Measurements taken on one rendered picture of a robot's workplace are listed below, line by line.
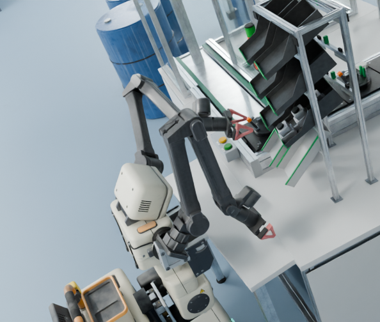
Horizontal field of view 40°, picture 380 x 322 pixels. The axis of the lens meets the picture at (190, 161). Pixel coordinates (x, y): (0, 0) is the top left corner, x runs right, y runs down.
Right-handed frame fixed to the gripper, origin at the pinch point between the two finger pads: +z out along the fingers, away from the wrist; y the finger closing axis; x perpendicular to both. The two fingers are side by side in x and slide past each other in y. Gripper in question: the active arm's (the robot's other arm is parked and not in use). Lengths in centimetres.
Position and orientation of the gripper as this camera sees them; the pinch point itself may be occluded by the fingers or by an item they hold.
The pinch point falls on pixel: (247, 124)
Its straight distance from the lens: 203.5
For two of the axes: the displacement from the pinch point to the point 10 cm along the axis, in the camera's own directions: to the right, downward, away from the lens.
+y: -1.5, -5.4, 8.3
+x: -0.8, 8.4, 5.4
